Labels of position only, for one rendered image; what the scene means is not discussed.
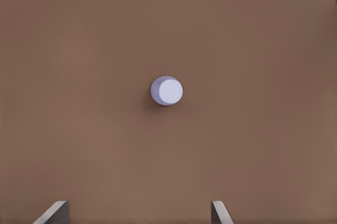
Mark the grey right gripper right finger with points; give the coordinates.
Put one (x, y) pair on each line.
(220, 214)

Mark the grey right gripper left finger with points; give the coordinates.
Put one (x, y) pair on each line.
(56, 214)

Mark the pale lilac upturned cup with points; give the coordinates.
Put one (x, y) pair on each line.
(168, 91)

